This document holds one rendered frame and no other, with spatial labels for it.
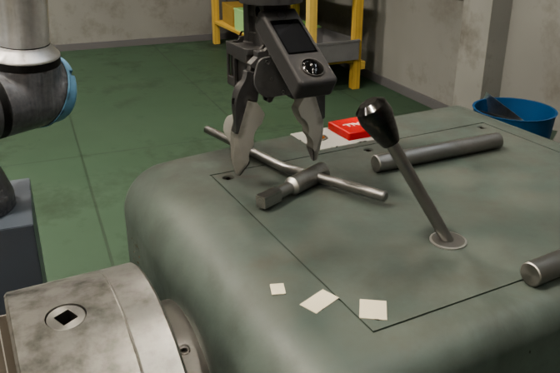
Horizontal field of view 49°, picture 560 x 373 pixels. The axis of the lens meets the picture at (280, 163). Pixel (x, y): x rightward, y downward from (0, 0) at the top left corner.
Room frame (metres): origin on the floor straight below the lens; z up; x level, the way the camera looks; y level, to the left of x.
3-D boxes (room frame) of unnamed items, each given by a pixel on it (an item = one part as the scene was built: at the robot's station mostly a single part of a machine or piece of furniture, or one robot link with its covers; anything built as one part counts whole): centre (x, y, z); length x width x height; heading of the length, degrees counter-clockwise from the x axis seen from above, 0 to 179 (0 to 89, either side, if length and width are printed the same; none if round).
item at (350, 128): (0.86, -0.11, 1.26); 0.06 x 0.06 x 0.02; 27
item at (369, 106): (0.53, -0.09, 1.38); 0.04 x 0.03 x 0.05; 117
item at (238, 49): (0.71, 0.01, 1.42); 0.09 x 0.08 x 0.12; 27
